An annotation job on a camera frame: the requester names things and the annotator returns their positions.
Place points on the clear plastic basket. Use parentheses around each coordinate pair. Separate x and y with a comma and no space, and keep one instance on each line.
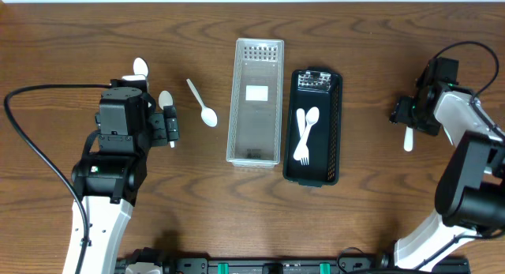
(255,123)

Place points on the white fork group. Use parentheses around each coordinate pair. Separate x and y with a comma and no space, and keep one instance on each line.
(408,140)
(300,118)

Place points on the white spoon far left top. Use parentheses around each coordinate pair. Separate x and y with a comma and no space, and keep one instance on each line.
(140,67)

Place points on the white spoon middle left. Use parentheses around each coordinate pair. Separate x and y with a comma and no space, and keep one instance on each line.
(166,104)

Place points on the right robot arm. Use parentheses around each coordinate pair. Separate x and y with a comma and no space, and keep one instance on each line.
(466,208)

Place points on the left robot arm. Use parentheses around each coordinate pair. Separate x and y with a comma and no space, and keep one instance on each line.
(111,170)

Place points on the black plastic basket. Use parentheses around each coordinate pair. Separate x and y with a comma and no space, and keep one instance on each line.
(315,87)

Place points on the white spoon group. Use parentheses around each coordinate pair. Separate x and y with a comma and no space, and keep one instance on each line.
(311,118)

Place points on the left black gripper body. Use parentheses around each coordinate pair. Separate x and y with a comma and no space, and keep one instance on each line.
(170,124)

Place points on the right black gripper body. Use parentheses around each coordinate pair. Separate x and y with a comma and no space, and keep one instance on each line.
(405,114)

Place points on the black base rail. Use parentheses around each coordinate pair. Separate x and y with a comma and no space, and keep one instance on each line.
(154,261)

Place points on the white spoon near clear basket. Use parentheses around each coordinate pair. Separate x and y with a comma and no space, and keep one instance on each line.
(208,115)

